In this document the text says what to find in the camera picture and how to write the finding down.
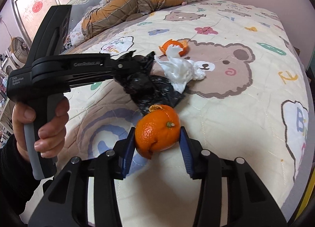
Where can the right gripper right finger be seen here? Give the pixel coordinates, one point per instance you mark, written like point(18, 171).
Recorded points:
point(249, 203)

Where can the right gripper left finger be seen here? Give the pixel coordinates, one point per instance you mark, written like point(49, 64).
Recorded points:
point(65, 201)

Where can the small black bag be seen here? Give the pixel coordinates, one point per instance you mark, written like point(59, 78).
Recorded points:
point(130, 64)

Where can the orange tangerine peel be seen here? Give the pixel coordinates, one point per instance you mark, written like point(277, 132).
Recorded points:
point(157, 131)

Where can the person's left forearm black sleeve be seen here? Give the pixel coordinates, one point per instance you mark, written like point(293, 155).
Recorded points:
point(17, 184)

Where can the yellow rimmed trash bin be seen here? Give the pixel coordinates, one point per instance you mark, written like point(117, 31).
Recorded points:
point(307, 196)

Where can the white electric fan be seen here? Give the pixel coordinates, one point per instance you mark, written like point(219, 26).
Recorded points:
point(20, 50)

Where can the cartoon bear bed quilt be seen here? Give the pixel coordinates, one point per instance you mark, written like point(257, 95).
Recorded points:
point(235, 111)

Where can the large crumpled black bag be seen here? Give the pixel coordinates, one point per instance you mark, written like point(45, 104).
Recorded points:
point(146, 90)

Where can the orange brown folded duvet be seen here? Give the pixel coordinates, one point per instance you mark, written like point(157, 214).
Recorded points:
point(115, 12)

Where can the crumpled white tissue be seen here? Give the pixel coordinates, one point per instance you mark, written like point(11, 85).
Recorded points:
point(179, 71)

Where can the orange peel on bear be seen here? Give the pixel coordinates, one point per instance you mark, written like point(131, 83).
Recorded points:
point(181, 44)

